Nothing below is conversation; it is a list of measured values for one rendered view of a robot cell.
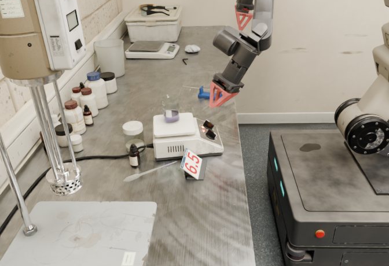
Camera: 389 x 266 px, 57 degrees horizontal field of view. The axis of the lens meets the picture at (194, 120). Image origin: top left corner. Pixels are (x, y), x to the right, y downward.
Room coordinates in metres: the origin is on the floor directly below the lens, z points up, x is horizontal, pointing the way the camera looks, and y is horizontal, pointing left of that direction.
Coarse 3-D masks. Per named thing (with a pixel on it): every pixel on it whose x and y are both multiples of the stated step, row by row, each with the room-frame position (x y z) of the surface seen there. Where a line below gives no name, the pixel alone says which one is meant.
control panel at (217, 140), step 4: (200, 120) 0.97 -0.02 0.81; (200, 124) 0.94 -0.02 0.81; (200, 128) 0.91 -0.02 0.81; (204, 128) 0.93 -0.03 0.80; (212, 128) 0.95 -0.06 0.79; (200, 132) 0.89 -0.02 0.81; (204, 132) 0.90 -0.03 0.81; (216, 132) 0.94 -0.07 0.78; (200, 136) 0.86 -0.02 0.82; (204, 136) 0.87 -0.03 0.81; (216, 136) 0.91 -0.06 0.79; (208, 140) 0.86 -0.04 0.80; (212, 140) 0.87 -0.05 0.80; (216, 140) 0.89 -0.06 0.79; (220, 140) 0.90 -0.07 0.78; (220, 144) 0.87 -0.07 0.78
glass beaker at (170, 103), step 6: (168, 96) 0.95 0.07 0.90; (174, 96) 0.95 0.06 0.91; (162, 102) 0.91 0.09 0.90; (168, 102) 0.90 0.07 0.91; (174, 102) 0.90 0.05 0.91; (162, 108) 0.92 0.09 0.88; (168, 108) 0.90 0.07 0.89; (174, 108) 0.90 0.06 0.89; (168, 114) 0.90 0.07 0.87; (174, 114) 0.90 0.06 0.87; (168, 120) 0.90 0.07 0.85; (174, 120) 0.90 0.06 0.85
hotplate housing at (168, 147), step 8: (216, 128) 0.98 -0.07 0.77; (168, 136) 0.86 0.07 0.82; (176, 136) 0.86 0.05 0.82; (184, 136) 0.86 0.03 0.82; (192, 136) 0.86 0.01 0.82; (152, 144) 0.88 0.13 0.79; (160, 144) 0.84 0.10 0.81; (168, 144) 0.84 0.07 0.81; (176, 144) 0.85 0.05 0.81; (184, 144) 0.85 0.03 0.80; (192, 144) 0.85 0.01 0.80; (200, 144) 0.85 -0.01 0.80; (208, 144) 0.85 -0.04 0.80; (216, 144) 0.86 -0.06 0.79; (160, 152) 0.84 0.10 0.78; (168, 152) 0.84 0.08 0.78; (176, 152) 0.85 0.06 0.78; (184, 152) 0.85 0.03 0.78; (192, 152) 0.85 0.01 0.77; (200, 152) 0.85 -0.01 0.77; (208, 152) 0.85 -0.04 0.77; (216, 152) 0.86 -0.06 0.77
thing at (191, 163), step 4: (188, 152) 0.83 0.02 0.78; (188, 156) 0.82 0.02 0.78; (192, 156) 0.83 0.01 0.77; (196, 156) 0.84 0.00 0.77; (188, 160) 0.80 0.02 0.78; (192, 160) 0.81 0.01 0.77; (196, 160) 0.82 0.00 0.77; (184, 164) 0.77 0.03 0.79; (188, 164) 0.78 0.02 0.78; (192, 164) 0.79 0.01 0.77; (196, 164) 0.80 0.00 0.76; (188, 168) 0.77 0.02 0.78; (192, 168) 0.78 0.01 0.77; (196, 168) 0.79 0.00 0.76; (192, 172) 0.76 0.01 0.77; (196, 172) 0.77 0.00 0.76; (196, 176) 0.76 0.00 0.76
